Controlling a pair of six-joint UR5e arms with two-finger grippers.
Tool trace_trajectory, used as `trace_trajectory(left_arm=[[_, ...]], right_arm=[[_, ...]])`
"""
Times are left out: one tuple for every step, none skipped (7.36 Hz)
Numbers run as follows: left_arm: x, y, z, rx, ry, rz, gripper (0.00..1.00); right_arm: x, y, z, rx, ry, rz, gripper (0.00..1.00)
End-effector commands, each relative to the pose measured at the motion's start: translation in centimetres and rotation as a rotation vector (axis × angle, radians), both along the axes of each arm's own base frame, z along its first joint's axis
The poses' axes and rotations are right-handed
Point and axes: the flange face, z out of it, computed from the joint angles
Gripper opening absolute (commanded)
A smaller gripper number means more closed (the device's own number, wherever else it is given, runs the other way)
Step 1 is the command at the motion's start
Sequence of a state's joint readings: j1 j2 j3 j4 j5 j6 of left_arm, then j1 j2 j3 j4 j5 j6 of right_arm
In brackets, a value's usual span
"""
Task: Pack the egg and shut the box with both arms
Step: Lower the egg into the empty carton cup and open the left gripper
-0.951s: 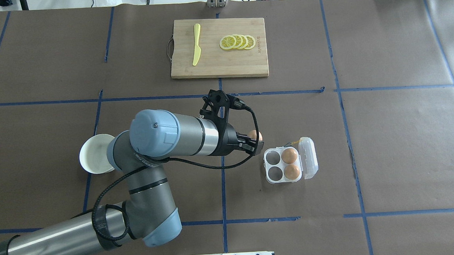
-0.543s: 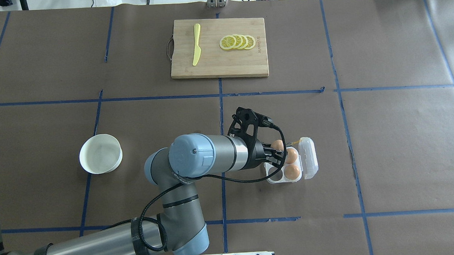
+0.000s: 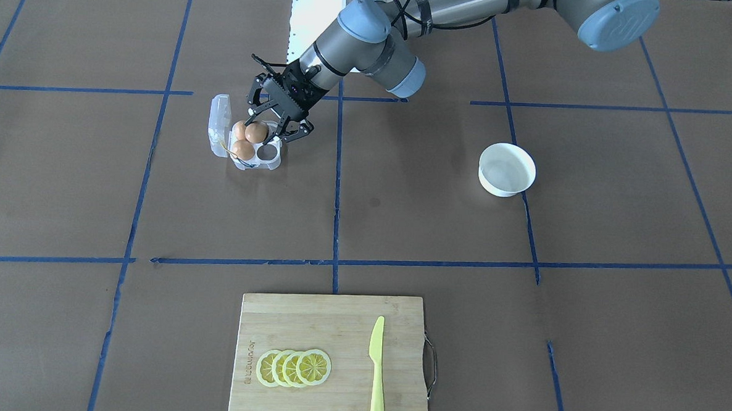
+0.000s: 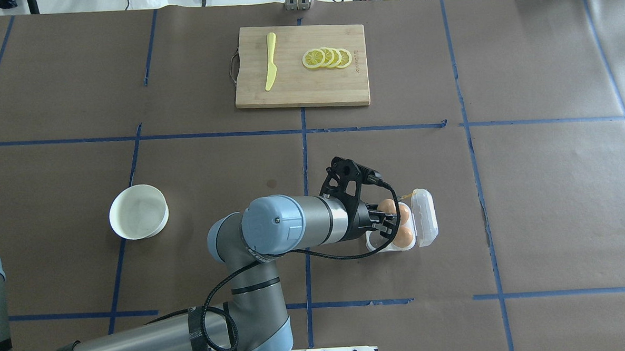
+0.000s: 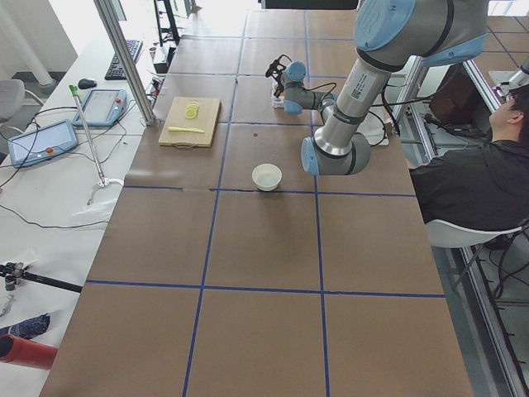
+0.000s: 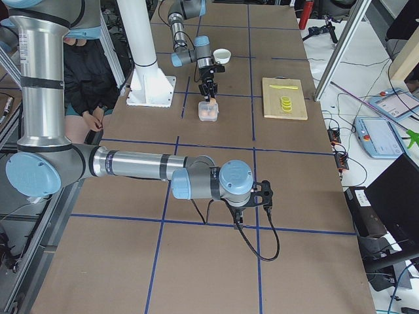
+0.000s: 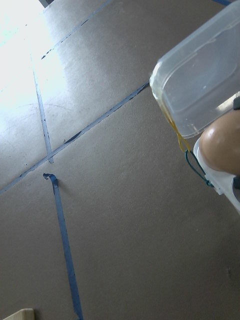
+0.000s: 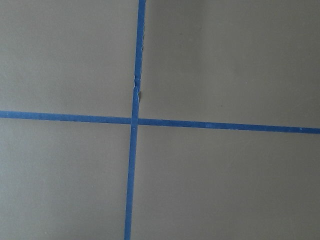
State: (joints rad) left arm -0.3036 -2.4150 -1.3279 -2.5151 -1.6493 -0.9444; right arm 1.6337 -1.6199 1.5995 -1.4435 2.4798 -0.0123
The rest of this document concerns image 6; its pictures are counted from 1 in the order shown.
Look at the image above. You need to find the black computer box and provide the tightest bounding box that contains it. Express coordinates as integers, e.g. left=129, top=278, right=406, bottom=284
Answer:
left=343, top=153, right=419, bottom=243

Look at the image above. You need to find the teach pendant near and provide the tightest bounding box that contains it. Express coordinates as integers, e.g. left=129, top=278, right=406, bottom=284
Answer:
left=354, top=116, right=405, bottom=160

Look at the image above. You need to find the seated person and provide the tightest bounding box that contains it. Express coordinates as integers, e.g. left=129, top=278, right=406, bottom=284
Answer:
left=64, top=37, right=120, bottom=144

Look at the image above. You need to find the aluminium frame post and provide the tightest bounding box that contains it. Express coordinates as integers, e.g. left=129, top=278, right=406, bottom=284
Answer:
left=314, top=0, right=372, bottom=101

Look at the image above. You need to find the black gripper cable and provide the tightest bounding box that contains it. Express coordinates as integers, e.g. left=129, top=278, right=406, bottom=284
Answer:
left=189, top=198, right=281, bottom=262

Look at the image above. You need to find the teach pendant far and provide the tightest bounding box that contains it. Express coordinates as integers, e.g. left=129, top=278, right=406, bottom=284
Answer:
left=367, top=88, right=418, bottom=122

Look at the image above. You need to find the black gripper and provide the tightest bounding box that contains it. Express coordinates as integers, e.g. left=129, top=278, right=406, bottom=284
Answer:
left=198, top=67, right=217, bottom=101
left=227, top=180, right=274, bottom=230

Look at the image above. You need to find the yellow plastic knife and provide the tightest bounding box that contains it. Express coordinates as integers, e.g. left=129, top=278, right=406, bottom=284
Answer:
left=269, top=84, right=299, bottom=90

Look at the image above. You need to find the clear plastic egg box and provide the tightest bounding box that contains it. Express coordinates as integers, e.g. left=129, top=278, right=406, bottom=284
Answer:
left=198, top=101, right=219, bottom=122

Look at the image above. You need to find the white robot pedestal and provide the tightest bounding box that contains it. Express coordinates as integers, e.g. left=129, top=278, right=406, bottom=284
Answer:
left=117, top=0, right=176, bottom=108

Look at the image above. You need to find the white bowl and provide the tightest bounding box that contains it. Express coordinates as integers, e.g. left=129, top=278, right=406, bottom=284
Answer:
left=213, top=48, right=232, bottom=65

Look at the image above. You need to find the wooden cutting board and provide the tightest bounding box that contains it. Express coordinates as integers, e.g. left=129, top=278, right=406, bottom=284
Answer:
left=262, top=77, right=308, bottom=120

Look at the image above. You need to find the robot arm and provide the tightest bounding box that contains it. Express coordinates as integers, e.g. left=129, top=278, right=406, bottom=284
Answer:
left=6, top=1, right=273, bottom=220
left=168, top=1, right=225, bottom=104

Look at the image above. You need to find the teach pendant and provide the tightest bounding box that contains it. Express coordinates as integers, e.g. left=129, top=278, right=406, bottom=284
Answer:
left=367, top=88, right=418, bottom=122
left=354, top=116, right=405, bottom=160

